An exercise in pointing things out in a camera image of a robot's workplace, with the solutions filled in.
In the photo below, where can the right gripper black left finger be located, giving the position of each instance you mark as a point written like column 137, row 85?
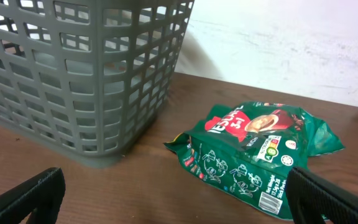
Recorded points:
column 37, row 200

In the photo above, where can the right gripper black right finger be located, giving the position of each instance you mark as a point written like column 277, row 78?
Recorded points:
column 312, row 199

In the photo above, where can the green Nescafe coffee bag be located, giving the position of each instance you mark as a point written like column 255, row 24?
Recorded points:
column 247, row 151

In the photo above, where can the grey plastic basket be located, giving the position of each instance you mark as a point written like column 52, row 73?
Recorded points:
column 87, row 77

